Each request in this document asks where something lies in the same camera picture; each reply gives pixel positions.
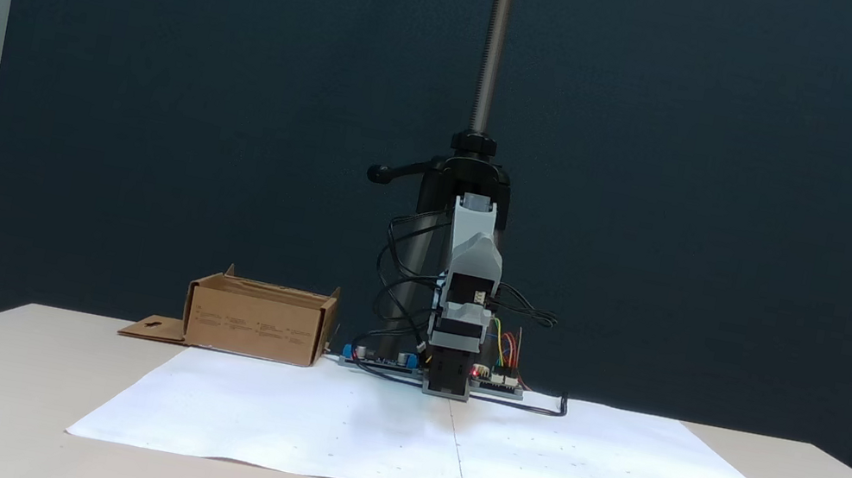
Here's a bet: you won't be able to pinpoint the blue circuit board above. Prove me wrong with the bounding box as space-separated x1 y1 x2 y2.
337 340 426 381

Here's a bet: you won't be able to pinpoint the white paper sheet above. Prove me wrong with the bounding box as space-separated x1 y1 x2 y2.
65 312 852 478

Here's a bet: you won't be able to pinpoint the brown cardboard box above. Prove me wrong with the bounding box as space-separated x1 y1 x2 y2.
117 247 344 373

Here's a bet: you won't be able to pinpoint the black tripod with metal pole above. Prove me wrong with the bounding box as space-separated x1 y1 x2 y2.
335 0 547 377

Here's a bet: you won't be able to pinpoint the dark blue partition panel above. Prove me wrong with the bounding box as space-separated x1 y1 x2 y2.
0 0 852 478

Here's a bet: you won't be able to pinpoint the coloured jumper wires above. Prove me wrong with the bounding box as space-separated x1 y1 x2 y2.
480 315 531 376

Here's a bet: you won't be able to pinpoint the circuit board with coloured wires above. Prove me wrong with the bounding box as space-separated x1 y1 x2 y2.
468 360 528 400

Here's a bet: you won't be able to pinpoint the short looping black motor cable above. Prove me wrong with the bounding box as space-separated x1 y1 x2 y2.
487 281 565 333

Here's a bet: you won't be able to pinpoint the long looping black motor cable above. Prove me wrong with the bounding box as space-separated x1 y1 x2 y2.
349 202 455 373

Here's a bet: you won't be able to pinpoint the black cable on table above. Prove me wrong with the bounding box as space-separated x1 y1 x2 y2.
465 377 571 420

